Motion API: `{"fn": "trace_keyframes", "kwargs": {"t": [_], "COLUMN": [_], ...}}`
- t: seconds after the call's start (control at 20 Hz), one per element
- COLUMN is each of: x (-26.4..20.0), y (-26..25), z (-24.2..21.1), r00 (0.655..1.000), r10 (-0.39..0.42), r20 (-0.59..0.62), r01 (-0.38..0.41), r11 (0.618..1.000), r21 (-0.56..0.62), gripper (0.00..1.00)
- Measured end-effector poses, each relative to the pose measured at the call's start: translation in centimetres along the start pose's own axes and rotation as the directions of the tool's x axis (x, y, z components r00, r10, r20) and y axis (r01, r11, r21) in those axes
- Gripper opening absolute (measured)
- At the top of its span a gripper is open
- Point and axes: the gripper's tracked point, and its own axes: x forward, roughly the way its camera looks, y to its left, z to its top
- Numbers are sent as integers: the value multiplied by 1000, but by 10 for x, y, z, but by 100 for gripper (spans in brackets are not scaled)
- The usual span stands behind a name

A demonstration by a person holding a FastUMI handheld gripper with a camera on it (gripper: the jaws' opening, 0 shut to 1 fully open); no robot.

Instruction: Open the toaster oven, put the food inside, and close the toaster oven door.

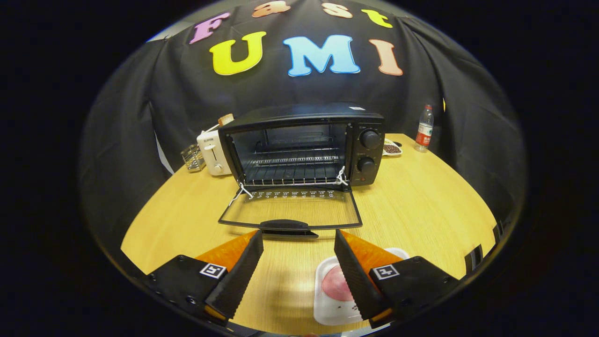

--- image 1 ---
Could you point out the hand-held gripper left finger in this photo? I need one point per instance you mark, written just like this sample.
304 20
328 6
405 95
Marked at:
238 281

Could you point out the black toaster oven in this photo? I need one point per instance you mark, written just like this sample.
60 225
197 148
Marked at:
304 112

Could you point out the white square food tray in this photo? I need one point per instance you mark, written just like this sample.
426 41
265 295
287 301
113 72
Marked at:
327 309

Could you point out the white pop-up toaster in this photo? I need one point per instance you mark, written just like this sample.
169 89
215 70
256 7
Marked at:
210 154

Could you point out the pink ham slice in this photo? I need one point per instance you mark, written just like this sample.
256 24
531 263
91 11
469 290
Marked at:
333 283

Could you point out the black rectangular object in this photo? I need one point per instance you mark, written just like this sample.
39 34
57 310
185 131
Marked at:
498 232
473 257

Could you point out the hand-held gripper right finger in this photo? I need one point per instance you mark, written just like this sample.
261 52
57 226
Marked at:
355 281

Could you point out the clear plastic water bottle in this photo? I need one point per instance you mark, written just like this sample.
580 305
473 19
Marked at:
424 133

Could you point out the small white dish of beans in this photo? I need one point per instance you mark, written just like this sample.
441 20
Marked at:
392 150

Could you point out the bread slice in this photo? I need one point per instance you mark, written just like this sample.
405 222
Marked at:
226 119

